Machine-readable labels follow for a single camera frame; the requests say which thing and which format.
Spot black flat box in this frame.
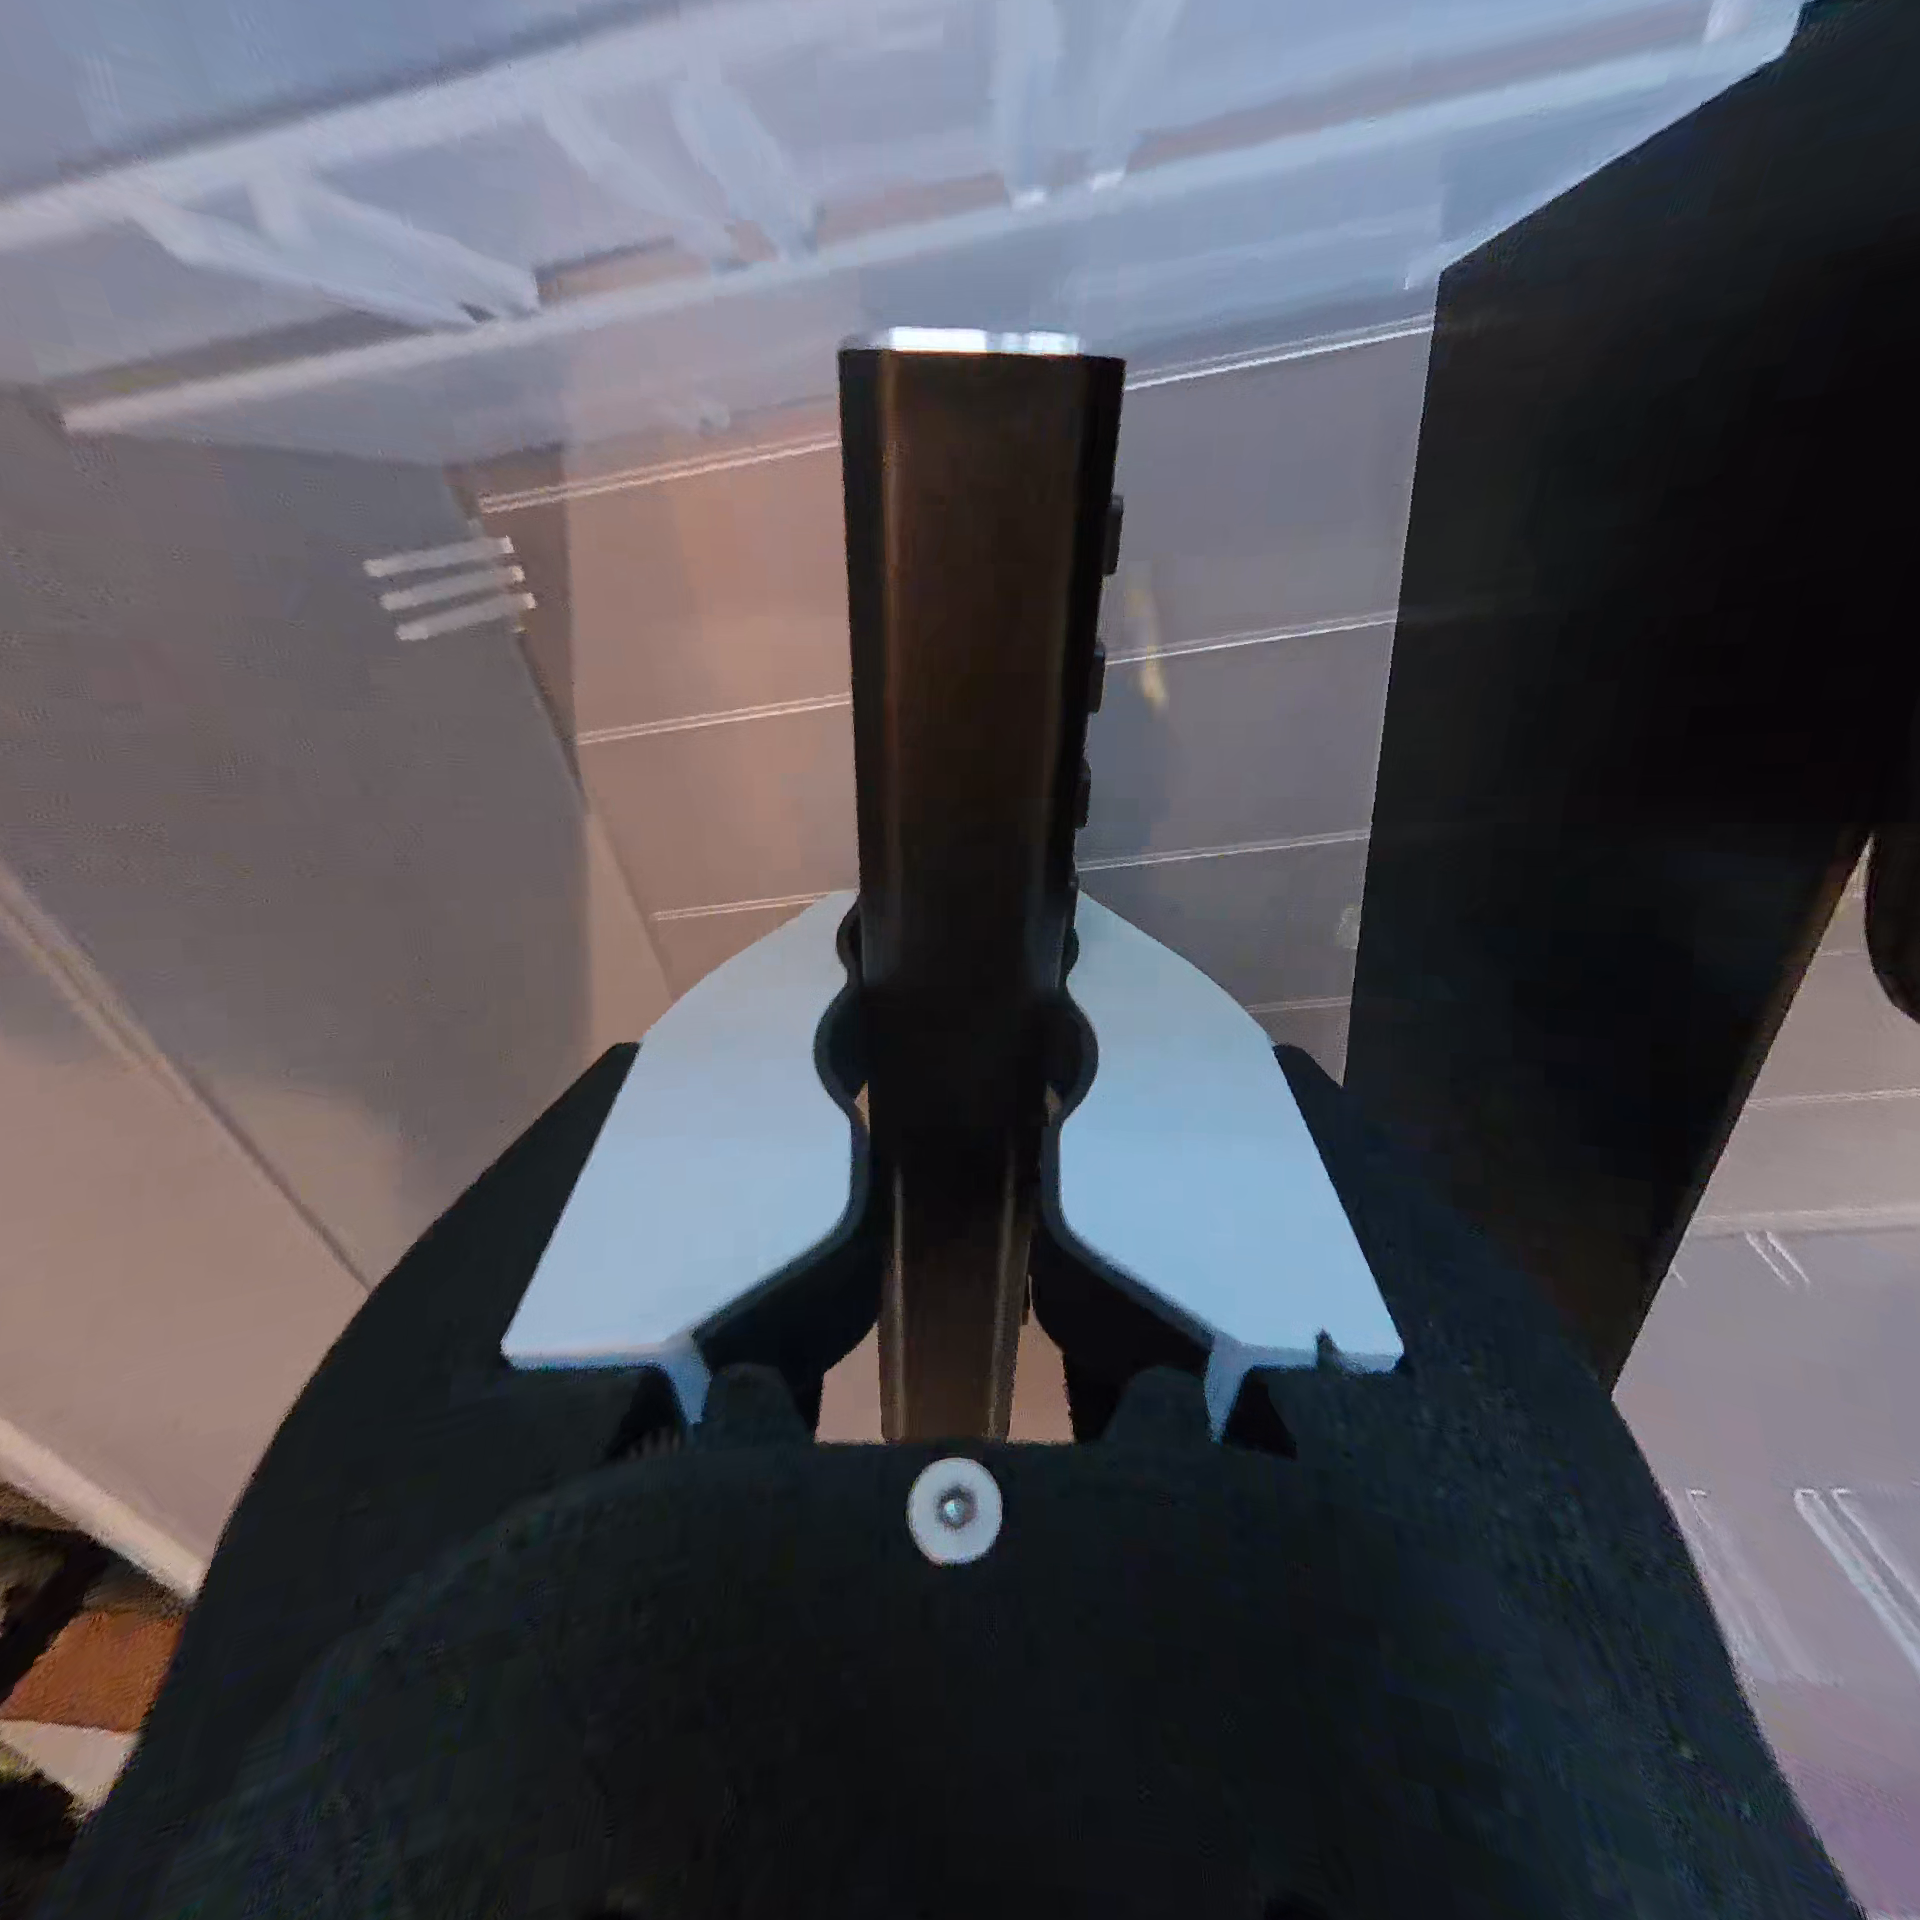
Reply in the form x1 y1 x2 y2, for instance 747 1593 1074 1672
1344 0 1920 1391

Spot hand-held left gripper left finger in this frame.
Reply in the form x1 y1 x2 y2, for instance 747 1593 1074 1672
502 889 888 1428

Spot black usb hub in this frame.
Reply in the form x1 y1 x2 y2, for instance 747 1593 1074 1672
836 322 1130 1446

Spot clear plastic bin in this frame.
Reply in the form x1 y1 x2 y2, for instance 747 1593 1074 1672
0 0 1920 1803

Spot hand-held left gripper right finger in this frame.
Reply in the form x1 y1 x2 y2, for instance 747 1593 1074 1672
1033 892 1409 1440

